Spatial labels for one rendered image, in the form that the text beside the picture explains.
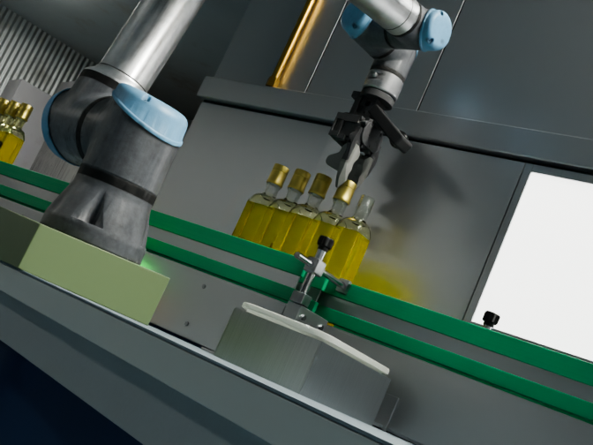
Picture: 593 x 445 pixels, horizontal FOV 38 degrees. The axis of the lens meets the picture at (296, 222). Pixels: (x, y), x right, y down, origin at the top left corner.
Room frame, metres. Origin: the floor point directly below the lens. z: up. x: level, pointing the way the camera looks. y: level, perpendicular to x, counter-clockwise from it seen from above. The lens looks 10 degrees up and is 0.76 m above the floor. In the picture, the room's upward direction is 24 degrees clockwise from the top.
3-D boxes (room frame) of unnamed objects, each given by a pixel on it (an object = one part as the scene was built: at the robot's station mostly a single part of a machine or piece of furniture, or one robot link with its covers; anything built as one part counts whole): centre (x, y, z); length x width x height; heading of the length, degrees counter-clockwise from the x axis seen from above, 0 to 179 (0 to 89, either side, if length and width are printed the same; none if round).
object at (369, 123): (1.66, -0.04, 1.29); 0.09 x 0.08 x 0.12; 51
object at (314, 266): (1.47, -0.08, 0.95); 0.17 x 0.03 x 0.12; 141
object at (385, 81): (1.65, -0.04, 1.37); 0.08 x 0.08 x 0.05
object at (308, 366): (1.34, -0.12, 0.79); 0.27 x 0.17 x 0.08; 141
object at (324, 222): (1.64, -0.06, 0.99); 0.06 x 0.06 x 0.21; 51
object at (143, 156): (1.21, 0.26, 0.99); 0.13 x 0.12 x 0.14; 43
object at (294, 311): (1.48, -0.09, 0.85); 0.09 x 0.04 x 0.07; 141
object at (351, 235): (1.61, -0.11, 0.99); 0.06 x 0.06 x 0.21; 50
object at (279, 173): (1.75, 0.08, 1.14); 0.04 x 0.04 x 0.04
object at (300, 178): (1.72, 0.03, 1.14); 0.04 x 0.04 x 0.04
